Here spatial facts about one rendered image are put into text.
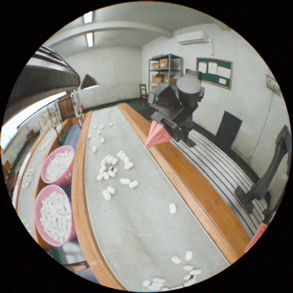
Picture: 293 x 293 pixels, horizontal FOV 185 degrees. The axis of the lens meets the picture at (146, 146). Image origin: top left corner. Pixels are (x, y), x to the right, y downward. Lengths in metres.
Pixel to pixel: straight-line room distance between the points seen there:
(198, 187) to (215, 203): 0.09
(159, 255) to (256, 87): 2.20
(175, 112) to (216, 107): 2.01
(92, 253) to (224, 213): 0.40
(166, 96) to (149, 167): 0.26
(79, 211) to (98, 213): 0.06
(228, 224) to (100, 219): 0.40
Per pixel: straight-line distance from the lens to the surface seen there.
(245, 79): 2.14
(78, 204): 0.35
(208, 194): 0.35
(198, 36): 2.63
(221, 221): 0.36
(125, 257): 0.32
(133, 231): 0.30
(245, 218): 0.62
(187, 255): 0.32
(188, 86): 0.23
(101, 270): 0.34
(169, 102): 0.23
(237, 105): 2.08
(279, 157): 0.57
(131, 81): 4.89
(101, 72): 4.71
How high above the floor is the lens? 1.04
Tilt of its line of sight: 40 degrees down
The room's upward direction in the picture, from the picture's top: straight up
